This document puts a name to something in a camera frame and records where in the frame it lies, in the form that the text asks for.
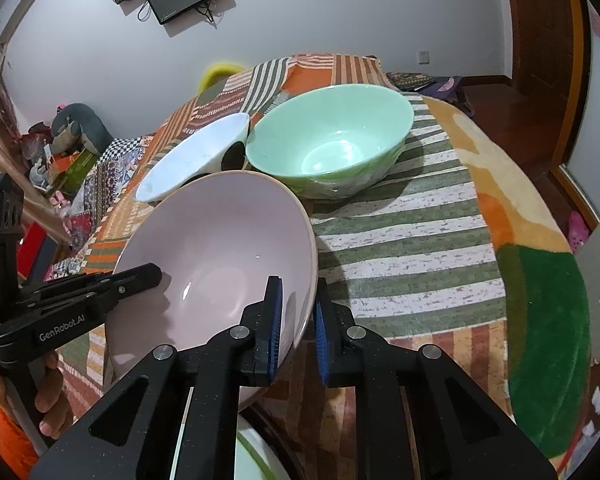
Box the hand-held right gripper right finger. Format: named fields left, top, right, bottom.
left=314, top=276, right=558, bottom=480

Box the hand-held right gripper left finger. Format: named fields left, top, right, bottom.
left=27, top=275, right=286, bottom=480

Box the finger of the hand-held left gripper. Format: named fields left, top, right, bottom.
left=22, top=262, right=163, bottom=314

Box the pink bowl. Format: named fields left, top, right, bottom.
left=105, top=170, right=319, bottom=413

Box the purple plate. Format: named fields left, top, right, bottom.
left=237, top=402, right=301, bottom=480

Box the white bowl with dark dots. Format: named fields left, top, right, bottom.
left=135, top=112, right=251, bottom=204

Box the green bowl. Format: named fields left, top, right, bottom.
left=245, top=84, right=415, bottom=201

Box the person's left hand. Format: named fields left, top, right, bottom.
left=0, top=352, right=75, bottom=440

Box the red box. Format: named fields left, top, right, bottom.
left=17, top=222, right=61, bottom=278

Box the checkered patterned quilt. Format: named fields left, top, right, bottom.
left=45, top=132, right=156, bottom=281

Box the pile of toys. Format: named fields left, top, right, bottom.
left=20, top=125, right=61, bottom=196

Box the yellow foam tube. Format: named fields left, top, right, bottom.
left=201, top=61, right=238, bottom=93

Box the pink slipper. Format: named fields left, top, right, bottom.
left=567, top=211, right=591, bottom=253

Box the dark purple bag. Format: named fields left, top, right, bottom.
left=387, top=72, right=476, bottom=116

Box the wooden door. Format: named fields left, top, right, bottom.
left=500, top=0, right=588, bottom=171

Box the black cable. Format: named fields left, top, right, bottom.
left=195, top=2, right=221, bottom=26

